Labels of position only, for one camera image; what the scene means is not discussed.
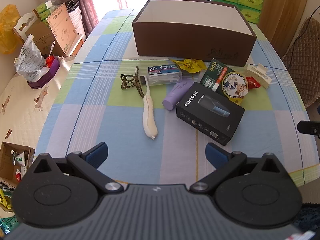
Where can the purple box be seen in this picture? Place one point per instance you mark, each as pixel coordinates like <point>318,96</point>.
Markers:
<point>47,77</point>

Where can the yellow snack packet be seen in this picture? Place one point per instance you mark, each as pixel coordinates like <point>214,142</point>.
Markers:
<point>190,65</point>

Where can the black shaver box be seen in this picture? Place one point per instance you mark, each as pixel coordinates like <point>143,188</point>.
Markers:
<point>207,115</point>

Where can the clear plastic bag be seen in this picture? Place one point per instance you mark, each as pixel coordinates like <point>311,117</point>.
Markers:
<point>28,60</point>

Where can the green white packet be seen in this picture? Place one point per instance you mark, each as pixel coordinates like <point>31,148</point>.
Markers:
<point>18,158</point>

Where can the open cardboard box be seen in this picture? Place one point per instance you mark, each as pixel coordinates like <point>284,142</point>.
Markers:
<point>6,160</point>

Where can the small green tissue boxes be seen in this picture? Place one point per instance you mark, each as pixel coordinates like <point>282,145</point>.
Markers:
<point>43,11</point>

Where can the red candy packet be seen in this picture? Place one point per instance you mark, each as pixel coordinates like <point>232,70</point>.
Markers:
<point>253,83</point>

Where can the stack of white basins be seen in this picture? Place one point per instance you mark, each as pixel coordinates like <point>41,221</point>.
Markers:
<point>77,22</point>

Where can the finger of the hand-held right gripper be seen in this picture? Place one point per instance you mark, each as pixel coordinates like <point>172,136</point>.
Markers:
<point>307,127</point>

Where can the red ornament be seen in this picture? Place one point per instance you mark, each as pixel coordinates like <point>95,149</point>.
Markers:
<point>49,61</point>

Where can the purple tube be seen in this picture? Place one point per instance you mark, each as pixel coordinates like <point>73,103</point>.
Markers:
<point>175,95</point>

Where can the green printed packet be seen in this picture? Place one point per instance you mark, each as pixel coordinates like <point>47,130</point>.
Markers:
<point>212,75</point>

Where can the cream printed bedspread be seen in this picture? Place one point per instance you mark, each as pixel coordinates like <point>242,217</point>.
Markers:
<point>22,105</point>

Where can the pink curtain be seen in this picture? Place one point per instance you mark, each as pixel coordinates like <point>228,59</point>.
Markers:
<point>95,0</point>

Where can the brown quilted chair cover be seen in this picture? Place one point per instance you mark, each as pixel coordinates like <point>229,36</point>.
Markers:
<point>305,55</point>

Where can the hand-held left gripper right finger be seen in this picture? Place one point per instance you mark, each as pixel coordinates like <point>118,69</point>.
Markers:
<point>216,155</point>

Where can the brown cardboard box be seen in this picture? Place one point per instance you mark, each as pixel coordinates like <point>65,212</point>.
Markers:
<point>187,40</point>

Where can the metal spoon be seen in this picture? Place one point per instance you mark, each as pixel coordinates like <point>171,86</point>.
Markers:
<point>52,47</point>

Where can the white brush black head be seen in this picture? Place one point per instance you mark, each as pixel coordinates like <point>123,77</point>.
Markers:
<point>149,120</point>

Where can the white claw hair clip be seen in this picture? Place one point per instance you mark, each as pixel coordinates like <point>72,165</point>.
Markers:
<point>262,76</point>

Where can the clear floss pick box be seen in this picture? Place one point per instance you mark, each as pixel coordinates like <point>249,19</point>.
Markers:
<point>162,73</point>

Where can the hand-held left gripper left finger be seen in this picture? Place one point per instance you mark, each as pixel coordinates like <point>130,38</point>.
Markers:
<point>96,154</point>

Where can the yellow plastic bag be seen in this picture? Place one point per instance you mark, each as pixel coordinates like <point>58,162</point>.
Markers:
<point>8,30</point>

